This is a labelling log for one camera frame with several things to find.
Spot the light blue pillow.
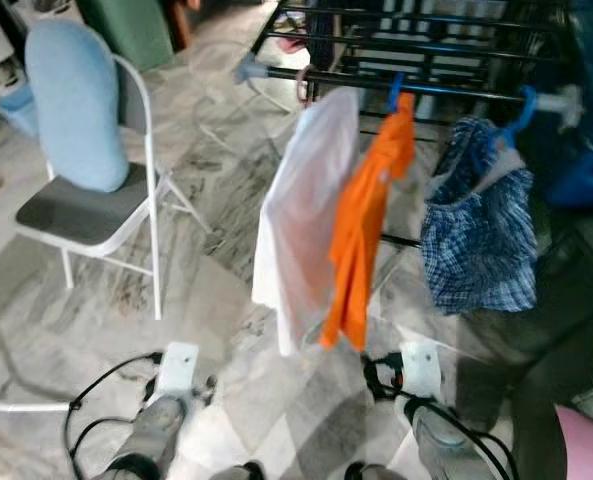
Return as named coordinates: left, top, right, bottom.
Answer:
left=24, top=20, right=133, bottom=195

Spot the white folding chair grey seat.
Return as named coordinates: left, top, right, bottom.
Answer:
left=14, top=55, right=213, bottom=322

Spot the green bin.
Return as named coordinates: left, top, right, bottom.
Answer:
left=76, top=0, right=177, bottom=71

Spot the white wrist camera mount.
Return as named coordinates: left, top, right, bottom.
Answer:
left=156, top=342, right=203, bottom=400
left=396, top=341, right=446, bottom=402

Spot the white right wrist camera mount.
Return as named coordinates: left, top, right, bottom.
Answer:
left=396, top=341, right=446, bottom=402

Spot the blue plaid shirt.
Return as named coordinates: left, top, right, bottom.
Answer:
left=419, top=117, right=540, bottom=317

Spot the black metal drying rack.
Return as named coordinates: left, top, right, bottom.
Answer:
left=234, top=0, right=593, bottom=251

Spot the white shirt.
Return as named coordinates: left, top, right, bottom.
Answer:
left=251, top=88, right=363, bottom=357

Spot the orange shirt black print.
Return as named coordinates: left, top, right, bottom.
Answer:
left=319, top=92, right=420, bottom=352

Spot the dark green sofa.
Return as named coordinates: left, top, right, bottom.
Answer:
left=456, top=200, right=593, bottom=480

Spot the pink cushion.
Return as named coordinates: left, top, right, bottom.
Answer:
left=554, top=405, right=593, bottom=480

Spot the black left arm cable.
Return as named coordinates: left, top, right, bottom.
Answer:
left=64, top=350, right=168, bottom=477

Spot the blue plastic crate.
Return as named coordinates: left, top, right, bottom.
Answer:
left=546, top=0, right=593, bottom=207

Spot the pink hanger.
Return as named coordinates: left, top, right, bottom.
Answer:
left=294, top=65, right=318, bottom=107

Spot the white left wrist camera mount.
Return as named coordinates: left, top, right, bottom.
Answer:
left=156, top=342, right=203, bottom=400

